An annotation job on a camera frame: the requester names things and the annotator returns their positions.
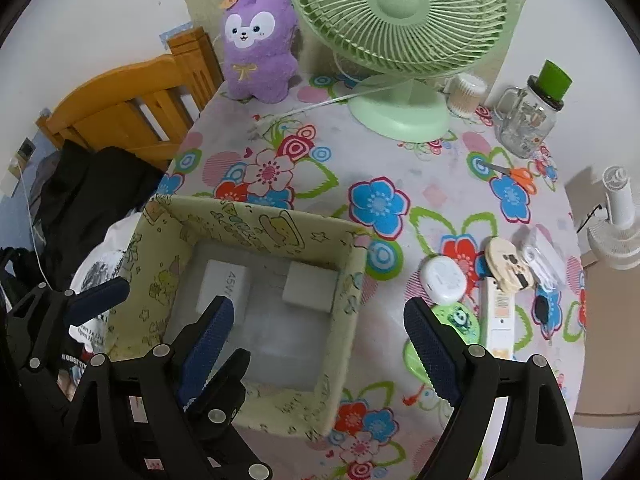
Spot cotton swab container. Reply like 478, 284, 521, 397
446, 73, 488, 118

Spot white plug adapter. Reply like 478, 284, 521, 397
282, 261, 338, 313

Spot glass jar green lid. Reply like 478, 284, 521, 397
494, 60, 573, 159

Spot beige bear-shaped mirror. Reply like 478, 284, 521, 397
485, 237, 535, 296

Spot purple plush bunny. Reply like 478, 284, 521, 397
220, 0, 298, 103

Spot yellow fabric storage box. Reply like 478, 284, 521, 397
104, 195, 372, 438

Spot white printed bag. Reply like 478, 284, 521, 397
68, 212, 141, 356

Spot white remote control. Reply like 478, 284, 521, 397
480, 278, 515, 361

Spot floral tablecloth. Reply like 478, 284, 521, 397
160, 76, 586, 479

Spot clear plastic box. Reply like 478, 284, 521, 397
518, 226, 566, 292

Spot white rounded case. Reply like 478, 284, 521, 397
419, 256, 468, 306

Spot wooden chair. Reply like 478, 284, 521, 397
36, 27, 224, 170

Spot black car key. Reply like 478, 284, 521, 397
532, 295, 549, 325

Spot green panda speaker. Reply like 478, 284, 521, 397
432, 302, 480, 344

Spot green desk fan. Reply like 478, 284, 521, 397
292, 0, 515, 143

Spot white charger adapter 45W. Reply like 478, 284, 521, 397
196, 260, 252, 326

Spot orange handled scissors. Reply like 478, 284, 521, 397
485, 162, 537, 195

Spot black clothing pile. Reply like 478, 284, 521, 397
1, 141, 164, 306

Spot white floor fan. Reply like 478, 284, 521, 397
580, 165, 639, 271

